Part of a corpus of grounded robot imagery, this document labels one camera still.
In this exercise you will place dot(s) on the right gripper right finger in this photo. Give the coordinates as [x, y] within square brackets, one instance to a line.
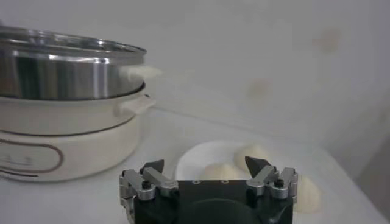
[268, 182]

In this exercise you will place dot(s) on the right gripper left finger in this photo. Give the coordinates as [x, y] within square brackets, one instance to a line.
[152, 188]

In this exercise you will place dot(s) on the white steamed baozi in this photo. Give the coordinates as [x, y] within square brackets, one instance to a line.
[307, 194]
[221, 172]
[250, 150]

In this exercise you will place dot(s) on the stainless steel steamer basket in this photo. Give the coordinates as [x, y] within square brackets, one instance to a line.
[61, 76]

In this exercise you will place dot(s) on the white round plate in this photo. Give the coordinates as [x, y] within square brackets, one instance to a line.
[195, 158]

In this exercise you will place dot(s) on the cream electric cooker pot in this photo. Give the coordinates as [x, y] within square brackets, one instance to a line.
[76, 146]

